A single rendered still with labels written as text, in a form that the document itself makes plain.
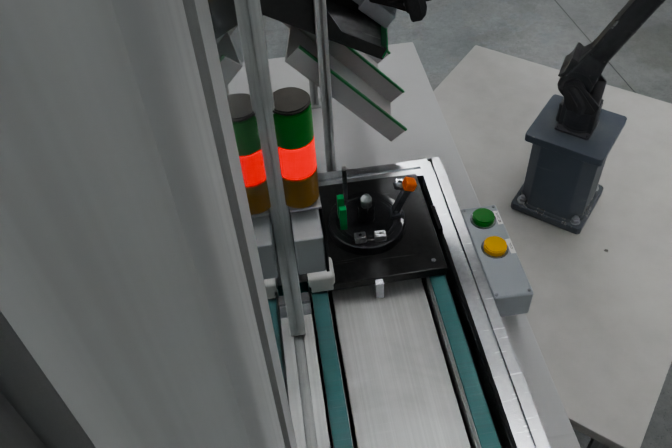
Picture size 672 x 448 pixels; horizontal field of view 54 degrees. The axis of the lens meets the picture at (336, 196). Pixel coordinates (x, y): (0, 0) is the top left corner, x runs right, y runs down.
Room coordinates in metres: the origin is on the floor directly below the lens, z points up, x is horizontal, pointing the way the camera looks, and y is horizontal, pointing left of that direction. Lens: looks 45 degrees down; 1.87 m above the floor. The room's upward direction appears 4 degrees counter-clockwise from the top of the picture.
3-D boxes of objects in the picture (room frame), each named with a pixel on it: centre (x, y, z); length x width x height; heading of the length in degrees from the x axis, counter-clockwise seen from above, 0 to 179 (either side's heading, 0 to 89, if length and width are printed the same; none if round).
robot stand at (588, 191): (0.95, -0.46, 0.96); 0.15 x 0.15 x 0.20; 53
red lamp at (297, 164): (0.61, 0.05, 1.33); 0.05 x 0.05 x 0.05
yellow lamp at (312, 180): (0.61, 0.05, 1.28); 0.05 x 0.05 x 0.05
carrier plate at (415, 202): (0.81, -0.05, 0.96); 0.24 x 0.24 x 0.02; 6
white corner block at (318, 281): (0.71, 0.04, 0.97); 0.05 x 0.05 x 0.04; 6
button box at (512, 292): (0.75, -0.27, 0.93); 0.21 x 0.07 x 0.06; 6
